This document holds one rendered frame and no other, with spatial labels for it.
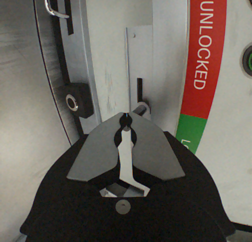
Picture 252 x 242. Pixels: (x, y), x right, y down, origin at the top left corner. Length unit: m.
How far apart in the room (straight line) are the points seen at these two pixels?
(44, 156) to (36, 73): 0.17
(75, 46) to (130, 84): 0.11
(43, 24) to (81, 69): 0.11
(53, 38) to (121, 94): 0.17
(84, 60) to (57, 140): 0.18
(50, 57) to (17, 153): 0.19
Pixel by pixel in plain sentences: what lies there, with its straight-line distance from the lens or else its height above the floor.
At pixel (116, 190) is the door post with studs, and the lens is 0.42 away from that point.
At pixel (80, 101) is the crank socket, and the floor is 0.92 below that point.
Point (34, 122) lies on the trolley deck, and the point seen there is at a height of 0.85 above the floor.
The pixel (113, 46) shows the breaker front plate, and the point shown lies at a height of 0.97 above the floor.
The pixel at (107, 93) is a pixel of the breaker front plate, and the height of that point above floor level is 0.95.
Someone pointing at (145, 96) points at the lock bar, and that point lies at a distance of 0.18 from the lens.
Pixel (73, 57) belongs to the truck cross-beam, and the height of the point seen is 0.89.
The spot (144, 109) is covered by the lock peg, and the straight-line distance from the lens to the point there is 0.16.
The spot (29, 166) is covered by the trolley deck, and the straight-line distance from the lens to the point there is 0.29.
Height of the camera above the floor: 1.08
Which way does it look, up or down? 28 degrees down
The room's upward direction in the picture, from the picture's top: 104 degrees clockwise
